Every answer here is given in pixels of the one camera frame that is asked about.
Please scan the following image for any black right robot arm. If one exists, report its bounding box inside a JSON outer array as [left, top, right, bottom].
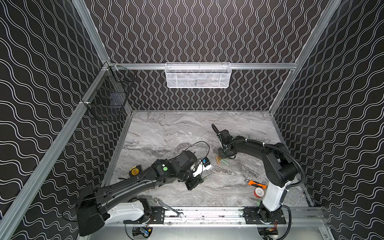
[[211, 124, 305, 213]]

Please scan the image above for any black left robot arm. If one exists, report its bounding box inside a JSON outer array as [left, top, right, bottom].
[[76, 151, 212, 237]]

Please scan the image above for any silver wrench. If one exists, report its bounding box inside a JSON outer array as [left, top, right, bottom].
[[154, 198, 185, 218]]

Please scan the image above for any red white tape roll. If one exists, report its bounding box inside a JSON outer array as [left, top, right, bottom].
[[254, 188, 265, 199]]

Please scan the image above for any yellow black tape measure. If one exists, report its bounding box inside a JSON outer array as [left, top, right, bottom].
[[129, 165, 142, 177]]

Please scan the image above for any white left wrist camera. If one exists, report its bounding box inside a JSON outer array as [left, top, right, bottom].
[[193, 157, 212, 177]]

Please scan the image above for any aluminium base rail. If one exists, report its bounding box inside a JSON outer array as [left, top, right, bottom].
[[150, 207, 327, 228]]

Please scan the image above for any orange handled utility knife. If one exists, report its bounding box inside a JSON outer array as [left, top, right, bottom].
[[246, 180, 268, 190]]

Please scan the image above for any white wire mesh basket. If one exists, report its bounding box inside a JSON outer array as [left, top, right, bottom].
[[165, 62, 232, 89]]

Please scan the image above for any black wire basket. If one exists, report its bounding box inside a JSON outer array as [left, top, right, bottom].
[[86, 65, 137, 122]]

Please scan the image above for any aluminium corner frame post right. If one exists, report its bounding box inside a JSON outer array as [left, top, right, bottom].
[[269, 0, 342, 116]]

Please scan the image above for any aluminium corner frame post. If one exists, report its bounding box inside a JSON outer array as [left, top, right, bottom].
[[269, 0, 342, 116], [73, 0, 111, 63]]

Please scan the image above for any aluminium corner frame post left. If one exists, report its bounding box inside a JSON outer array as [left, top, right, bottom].
[[73, 0, 111, 63]]

